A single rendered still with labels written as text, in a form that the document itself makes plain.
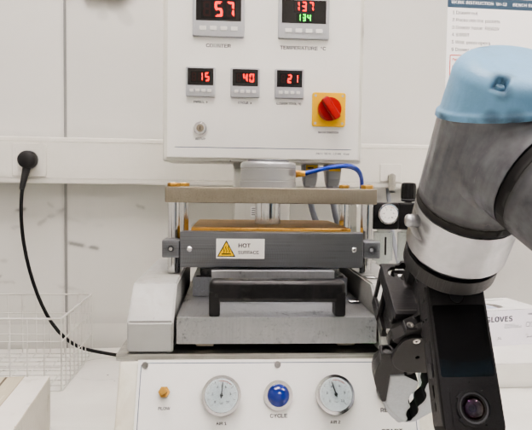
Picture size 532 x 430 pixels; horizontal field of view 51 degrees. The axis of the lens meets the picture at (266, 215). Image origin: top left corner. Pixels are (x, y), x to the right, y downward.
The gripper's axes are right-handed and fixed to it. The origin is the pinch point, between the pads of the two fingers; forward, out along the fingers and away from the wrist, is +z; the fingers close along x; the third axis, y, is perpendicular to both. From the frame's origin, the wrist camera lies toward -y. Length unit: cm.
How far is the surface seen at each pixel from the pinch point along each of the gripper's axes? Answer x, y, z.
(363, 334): 2.4, 10.3, -0.2
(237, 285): 16.4, 13.4, -4.5
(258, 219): 13.3, 31.8, 1.1
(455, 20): -34, 99, -5
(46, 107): 58, 83, 12
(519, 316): -42, 45, 36
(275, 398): 12.3, 4.3, 2.8
